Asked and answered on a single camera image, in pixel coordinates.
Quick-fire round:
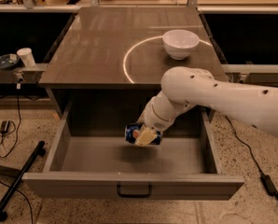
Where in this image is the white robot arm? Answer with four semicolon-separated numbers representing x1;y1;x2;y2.
134;67;278;147

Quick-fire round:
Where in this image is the blue pepsi can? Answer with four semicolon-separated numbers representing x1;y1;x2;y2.
125;123;162;145

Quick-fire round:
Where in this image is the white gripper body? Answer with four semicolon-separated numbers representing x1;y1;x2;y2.
142;105;174;132

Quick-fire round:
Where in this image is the black power adapter right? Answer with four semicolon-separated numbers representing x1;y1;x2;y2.
260;174;278;201

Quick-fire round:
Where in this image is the white paper cup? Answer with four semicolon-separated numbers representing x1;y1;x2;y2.
17;48;35;67

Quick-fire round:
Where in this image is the black adapter with cable left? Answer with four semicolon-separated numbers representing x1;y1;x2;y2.
0;119;21;159

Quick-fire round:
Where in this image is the dark blue plate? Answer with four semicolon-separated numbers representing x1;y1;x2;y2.
0;53;20;70

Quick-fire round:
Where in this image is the white ceramic bowl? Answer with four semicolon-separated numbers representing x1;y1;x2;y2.
162;30;200;60

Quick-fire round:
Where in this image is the grey open drawer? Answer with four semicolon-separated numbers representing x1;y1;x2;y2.
23;91;243;200

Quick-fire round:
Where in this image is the grey cabinet counter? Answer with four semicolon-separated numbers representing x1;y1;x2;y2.
38;6;231;120

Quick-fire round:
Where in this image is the black bar on floor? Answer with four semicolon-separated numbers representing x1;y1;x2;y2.
0;141;46;222

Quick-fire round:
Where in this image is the black drawer handle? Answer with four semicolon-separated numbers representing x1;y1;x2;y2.
117;185;152;199

